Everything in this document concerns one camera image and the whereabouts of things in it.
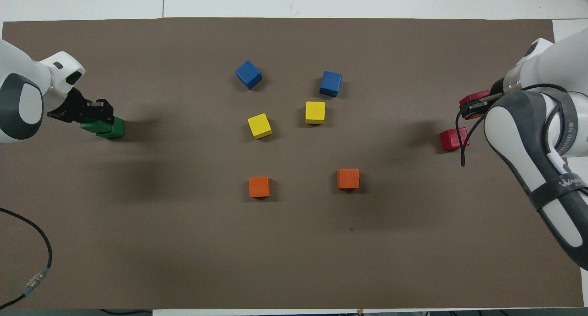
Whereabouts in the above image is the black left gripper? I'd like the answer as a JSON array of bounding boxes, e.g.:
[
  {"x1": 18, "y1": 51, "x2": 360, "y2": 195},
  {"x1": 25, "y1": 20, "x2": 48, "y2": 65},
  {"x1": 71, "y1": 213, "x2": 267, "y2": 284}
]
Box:
[{"x1": 47, "y1": 87, "x2": 115, "y2": 125}]

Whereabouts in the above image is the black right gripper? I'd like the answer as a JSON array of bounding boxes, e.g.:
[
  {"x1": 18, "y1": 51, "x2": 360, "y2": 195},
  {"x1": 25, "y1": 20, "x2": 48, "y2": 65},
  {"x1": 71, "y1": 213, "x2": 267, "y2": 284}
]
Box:
[{"x1": 459, "y1": 79, "x2": 509, "y2": 121}]

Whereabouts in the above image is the green wooden block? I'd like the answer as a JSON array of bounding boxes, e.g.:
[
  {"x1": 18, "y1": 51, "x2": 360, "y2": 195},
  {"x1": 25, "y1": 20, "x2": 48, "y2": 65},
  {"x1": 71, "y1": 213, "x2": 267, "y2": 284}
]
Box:
[
  {"x1": 80, "y1": 116, "x2": 115, "y2": 135},
  {"x1": 97, "y1": 117, "x2": 125, "y2": 141}
]

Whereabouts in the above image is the orange wooden block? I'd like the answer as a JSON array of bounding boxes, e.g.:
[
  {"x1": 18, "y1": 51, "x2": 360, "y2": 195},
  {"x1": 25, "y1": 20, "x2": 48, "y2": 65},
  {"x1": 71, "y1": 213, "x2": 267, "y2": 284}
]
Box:
[
  {"x1": 337, "y1": 169, "x2": 360, "y2": 190},
  {"x1": 249, "y1": 176, "x2": 271, "y2": 198}
]

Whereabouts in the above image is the blue wooden block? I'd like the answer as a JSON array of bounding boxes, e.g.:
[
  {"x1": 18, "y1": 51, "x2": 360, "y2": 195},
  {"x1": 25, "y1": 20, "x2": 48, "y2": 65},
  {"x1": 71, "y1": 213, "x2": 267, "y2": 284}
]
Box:
[
  {"x1": 319, "y1": 70, "x2": 343, "y2": 98},
  {"x1": 235, "y1": 60, "x2": 263, "y2": 90}
]

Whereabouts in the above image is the yellow wooden block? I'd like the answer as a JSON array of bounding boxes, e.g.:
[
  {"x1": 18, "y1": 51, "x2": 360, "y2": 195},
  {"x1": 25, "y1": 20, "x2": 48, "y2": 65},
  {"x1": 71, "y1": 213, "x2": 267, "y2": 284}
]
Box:
[
  {"x1": 305, "y1": 101, "x2": 326, "y2": 125},
  {"x1": 247, "y1": 113, "x2": 273, "y2": 140}
]

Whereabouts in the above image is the brown paper mat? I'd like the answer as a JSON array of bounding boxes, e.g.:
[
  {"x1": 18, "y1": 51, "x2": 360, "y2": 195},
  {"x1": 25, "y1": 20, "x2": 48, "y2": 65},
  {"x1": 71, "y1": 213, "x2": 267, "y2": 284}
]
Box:
[{"x1": 0, "y1": 17, "x2": 585, "y2": 310}]

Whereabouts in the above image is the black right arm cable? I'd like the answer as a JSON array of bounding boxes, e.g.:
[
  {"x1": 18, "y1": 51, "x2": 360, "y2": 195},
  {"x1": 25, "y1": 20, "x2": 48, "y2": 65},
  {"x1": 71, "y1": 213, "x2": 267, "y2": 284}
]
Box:
[{"x1": 455, "y1": 83, "x2": 571, "y2": 168}]

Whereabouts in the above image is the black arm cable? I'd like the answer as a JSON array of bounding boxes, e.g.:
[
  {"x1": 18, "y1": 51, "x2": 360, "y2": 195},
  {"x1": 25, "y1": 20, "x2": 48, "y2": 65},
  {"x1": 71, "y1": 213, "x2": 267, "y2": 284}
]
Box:
[
  {"x1": 0, "y1": 207, "x2": 53, "y2": 310},
  {"x1": 455, "y1": 83, "x2": 571, "y2": 168}
]

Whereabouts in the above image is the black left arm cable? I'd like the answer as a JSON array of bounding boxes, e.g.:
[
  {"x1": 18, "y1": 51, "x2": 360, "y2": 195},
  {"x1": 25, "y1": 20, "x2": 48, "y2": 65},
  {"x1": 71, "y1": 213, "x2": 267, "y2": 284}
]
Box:
[{"x1": 0, "y1": 207, "x2": 53, "y2": 310}]

